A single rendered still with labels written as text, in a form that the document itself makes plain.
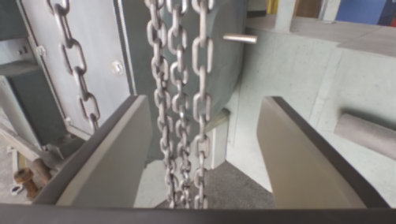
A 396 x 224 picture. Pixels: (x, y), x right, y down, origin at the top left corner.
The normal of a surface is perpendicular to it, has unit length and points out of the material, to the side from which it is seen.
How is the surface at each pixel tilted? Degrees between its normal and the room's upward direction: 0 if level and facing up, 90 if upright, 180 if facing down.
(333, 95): 90
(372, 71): 90
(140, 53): 90
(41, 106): 90
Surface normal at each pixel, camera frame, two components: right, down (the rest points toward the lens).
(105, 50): -0.49, 0.45
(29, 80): 0.87, 0.25
